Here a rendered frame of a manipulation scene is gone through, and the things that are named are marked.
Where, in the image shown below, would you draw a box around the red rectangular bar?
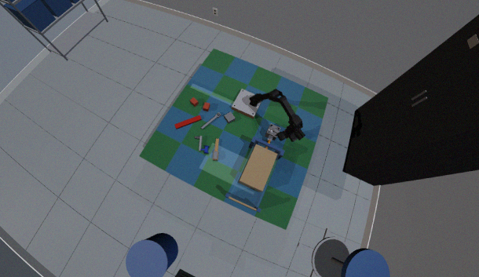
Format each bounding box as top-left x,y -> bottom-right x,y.
174,115 -> 201,129

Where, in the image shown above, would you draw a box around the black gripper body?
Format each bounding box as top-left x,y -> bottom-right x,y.
277,127 -> 294,141

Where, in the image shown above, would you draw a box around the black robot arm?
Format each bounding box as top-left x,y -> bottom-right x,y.
250,89 -> 305,142

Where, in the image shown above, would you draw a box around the grey rod with square end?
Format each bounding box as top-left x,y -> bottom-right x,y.
200,112 -> 221,129

